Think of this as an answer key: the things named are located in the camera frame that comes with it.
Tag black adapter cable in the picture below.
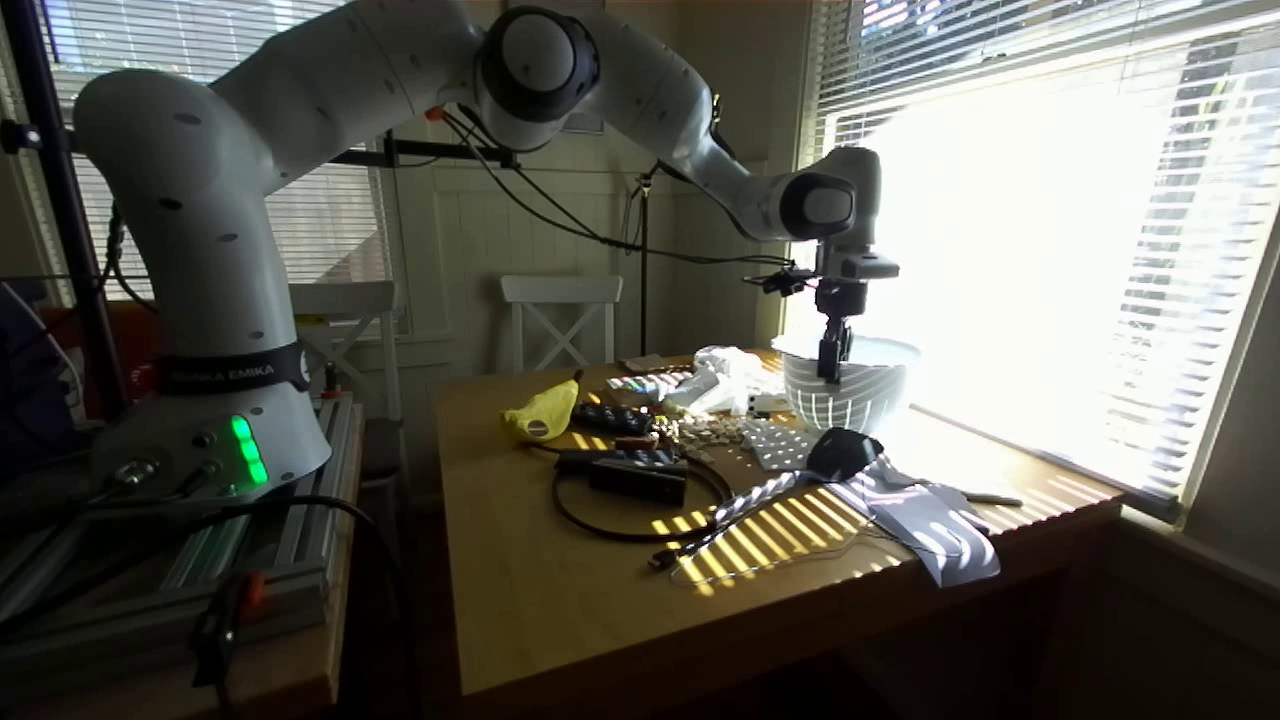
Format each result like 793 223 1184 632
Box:
546 434 745 575

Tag black boom bar with camera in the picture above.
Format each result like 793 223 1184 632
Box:
333 136 522 175

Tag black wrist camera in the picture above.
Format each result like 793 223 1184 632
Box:
741 258 821 300

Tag dark pen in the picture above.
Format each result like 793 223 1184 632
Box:
953 486 1033 511

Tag black ladle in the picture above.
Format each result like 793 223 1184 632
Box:
649 423 892 575

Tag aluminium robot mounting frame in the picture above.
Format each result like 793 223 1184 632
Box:
0 393 370 670

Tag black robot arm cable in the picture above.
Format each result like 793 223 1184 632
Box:
423 102 793 270

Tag black remote control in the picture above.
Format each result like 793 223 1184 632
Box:
568 401 661 441

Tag silver blister pack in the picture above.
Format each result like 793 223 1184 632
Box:
736 415 822 471
665 413 753 453

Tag black floor cable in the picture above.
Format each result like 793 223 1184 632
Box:
196 492 417 720

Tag large white window blinds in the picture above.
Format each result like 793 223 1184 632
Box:
813 0 1280 504

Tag orange black clamp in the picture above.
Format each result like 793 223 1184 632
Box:
192 568 275 670

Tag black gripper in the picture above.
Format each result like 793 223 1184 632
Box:
813 252 905 393

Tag black vertical pole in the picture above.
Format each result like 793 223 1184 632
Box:
0 0 130 423

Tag small white window blinds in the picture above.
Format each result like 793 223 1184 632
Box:
37 0 391 292

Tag white wooden chair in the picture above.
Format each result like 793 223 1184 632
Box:
492 270 629 375
288 274 405 433

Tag thin black stand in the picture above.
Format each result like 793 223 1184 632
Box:
622 156 672 358

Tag white plastic colander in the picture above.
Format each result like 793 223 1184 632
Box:
773 332 927 434

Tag white striped folded cloth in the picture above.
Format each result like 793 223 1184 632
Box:
833 457 1007 593

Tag black power adapter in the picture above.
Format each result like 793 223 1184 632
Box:
554 443 697 509

